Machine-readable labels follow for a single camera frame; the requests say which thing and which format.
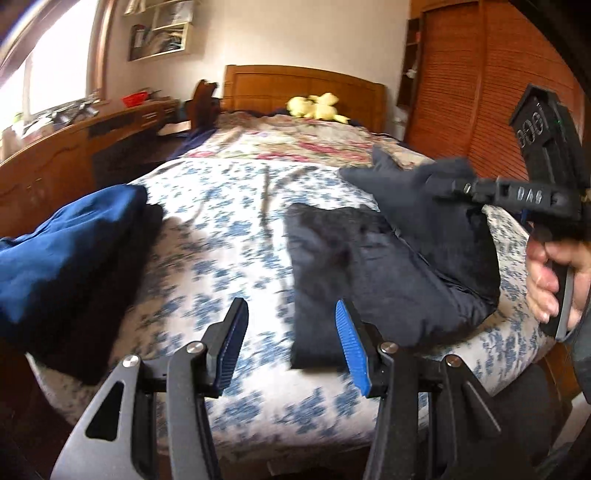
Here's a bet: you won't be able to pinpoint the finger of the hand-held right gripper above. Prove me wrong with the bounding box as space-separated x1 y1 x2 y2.
425 176 505 205

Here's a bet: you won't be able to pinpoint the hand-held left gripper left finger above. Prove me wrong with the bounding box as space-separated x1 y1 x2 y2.
50 298 250 480

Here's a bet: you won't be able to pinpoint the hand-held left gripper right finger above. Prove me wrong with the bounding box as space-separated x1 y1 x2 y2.
335 299 522 480

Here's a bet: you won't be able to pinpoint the dark navy jacket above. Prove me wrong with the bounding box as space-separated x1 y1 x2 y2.
284 145 502 371

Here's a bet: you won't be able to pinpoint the person's right hand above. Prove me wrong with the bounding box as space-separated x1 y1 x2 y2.
525 239 591 329

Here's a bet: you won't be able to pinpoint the wooden slatted wardrobe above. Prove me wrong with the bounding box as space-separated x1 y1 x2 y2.
404 0 588 177

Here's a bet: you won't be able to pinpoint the blue floral bed sheet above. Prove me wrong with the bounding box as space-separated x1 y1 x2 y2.
28 152 556 463

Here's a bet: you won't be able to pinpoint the folded black garment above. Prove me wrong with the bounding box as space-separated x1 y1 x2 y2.
25 203 165 387

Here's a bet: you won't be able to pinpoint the narrow open wooden shelf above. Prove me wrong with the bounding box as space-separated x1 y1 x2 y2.
396 17 424 110

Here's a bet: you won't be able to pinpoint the yellow plush toy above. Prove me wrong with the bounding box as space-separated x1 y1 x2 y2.
286 92 351 125

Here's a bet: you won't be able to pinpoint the pink floral quilt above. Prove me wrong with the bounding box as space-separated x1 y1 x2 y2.
184 113 431 170

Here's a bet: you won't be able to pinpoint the folded blue garment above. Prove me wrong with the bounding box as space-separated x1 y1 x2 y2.
0 185 149 341

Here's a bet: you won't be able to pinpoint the wooden bed headboard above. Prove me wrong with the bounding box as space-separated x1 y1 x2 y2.
222 65 387 133

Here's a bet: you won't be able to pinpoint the dark wooden chair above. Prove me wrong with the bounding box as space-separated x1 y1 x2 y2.
187 79 221 133

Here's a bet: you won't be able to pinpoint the wooden desk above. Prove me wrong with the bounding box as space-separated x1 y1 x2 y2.
0 99 182 239

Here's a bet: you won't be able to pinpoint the grey metal desk items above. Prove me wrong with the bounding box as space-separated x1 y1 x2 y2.
45 100 101 126

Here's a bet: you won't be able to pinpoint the window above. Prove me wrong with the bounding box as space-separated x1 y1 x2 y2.
0 0 101 140

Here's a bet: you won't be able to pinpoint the white wall shelf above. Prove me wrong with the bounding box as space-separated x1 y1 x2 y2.
122 0 195 62

